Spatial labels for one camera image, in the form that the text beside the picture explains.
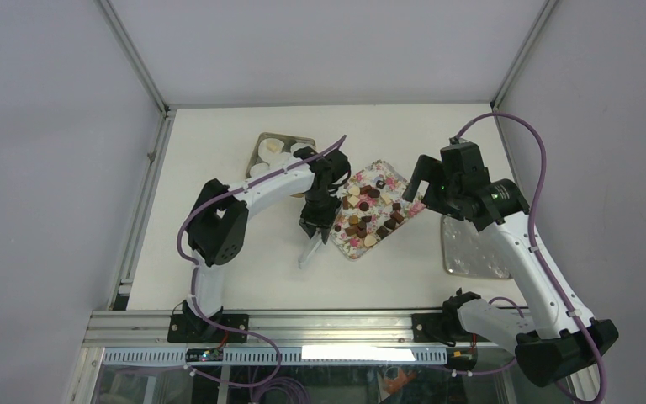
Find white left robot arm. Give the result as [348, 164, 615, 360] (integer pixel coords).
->
[176, 145, 351, 342]

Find yellow tin box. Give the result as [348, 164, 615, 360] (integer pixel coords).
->
[246, 132, 316, 178]

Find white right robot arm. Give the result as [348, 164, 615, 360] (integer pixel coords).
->
[403, 142, 619, 387]

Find silver tin lid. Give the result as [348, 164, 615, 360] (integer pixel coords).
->
[440, 215, 512, 280]

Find aluminium frame rail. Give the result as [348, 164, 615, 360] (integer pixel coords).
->
[82, 310, 583, 348]

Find floral rectangular tray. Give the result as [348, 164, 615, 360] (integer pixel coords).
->
[330, 160, 426, 261]

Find white slotted cable duct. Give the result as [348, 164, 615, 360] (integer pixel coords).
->
[103, 345, 447, 367]

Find silver metal tongs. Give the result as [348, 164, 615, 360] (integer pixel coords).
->
[298, 230, 324, 270]

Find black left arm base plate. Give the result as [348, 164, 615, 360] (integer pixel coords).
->
[167, 313, 250, 344]

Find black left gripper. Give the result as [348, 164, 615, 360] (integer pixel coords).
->
[300, 189, 342, 242]

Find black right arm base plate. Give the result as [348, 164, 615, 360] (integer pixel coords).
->
[410, 312, 473, 347]

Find white paper cup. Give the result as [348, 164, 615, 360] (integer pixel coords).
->
[289, 142, 315, 156]
[249, 162, 271, 178]
[269, 152, 292, 170]
[258, 137, 285, 161]

